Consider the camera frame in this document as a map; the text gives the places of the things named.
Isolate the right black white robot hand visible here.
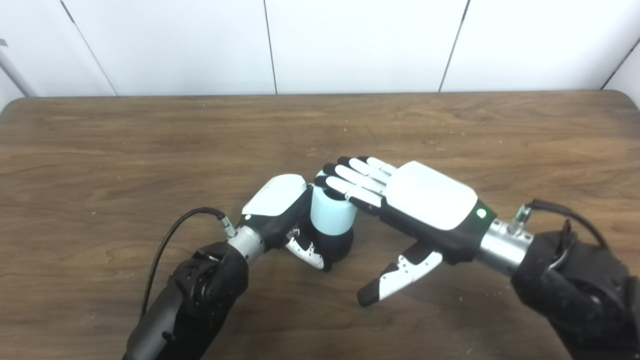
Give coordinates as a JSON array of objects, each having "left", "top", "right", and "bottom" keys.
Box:
[{"left": 314, "top": 156, "right": 497, "bottom": 307}]

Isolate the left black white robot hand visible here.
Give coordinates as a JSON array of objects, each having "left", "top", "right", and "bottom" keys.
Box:
[{"left": 237, "top": 174, "right": 333, "bottom": 272}]

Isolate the light-blue hose piece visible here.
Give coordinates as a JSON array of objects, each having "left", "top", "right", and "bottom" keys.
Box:
[{"left": 310, "top": 171, "right": 358, "bottom": 235}]

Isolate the black flared nozzle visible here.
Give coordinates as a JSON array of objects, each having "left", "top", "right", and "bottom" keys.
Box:
[{"left": 305, "top": 222, "right": 355, "bottom": 266}]

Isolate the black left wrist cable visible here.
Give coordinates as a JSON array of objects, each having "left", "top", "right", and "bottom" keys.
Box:
[{"left": 141, "top": 207, "right": 237, "bottom": 317}]

